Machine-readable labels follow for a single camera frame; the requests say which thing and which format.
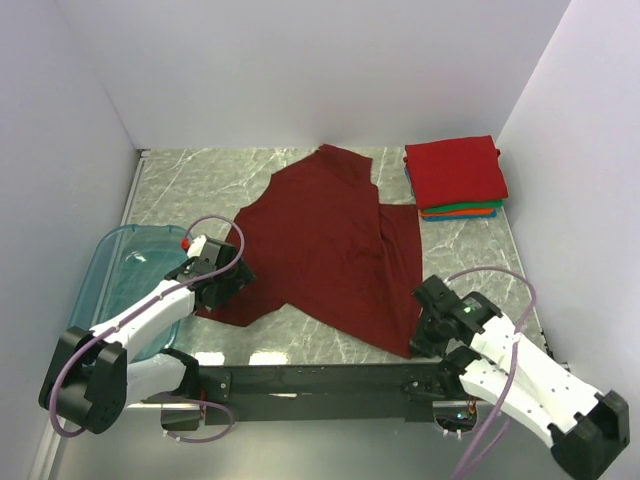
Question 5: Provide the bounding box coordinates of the dark red t shirt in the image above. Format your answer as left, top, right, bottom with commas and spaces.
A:
197, 145, 422, 358

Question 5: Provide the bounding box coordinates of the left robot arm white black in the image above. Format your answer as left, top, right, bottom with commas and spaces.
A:
39, 235, 255, 438

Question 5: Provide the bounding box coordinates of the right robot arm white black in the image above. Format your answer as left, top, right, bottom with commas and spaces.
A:
409, 275, 630, 479

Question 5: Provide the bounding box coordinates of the teal transparent plastic bin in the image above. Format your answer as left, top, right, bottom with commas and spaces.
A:
64, 224, 189, 364

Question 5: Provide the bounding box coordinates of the folded orange t shirt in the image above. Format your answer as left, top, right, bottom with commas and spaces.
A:
405, 172, 501, 219

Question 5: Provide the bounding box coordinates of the folded green t shirt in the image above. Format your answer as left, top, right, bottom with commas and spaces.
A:
421, 199, 503, 215

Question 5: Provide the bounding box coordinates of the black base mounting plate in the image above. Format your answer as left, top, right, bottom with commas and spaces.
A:
189, 362, 470, 423

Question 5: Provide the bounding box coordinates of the folded red t shirt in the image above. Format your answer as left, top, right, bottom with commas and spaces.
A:
405, 135, 509, 209

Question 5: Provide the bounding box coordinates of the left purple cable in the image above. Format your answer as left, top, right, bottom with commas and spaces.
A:
48, 214, 247, 444

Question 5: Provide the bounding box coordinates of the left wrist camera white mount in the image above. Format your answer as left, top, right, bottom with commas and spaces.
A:
181, 235, 208, 258

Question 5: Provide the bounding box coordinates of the aluminium rail frame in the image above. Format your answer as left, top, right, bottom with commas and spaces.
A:
31, 148, 530, 479

